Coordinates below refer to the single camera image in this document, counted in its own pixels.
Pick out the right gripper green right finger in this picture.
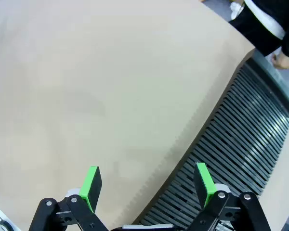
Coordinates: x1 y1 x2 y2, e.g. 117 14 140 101
186 162 272 231

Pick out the person left hand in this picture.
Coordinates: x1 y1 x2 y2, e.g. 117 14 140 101
271 47 289 70

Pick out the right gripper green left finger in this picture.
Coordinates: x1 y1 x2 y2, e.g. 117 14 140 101
28 166 109 231

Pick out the person torso black jacket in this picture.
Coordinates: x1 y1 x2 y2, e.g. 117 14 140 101
228 0 289 58

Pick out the black slotted PCB rack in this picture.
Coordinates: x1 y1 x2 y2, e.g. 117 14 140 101
132 49 289 231

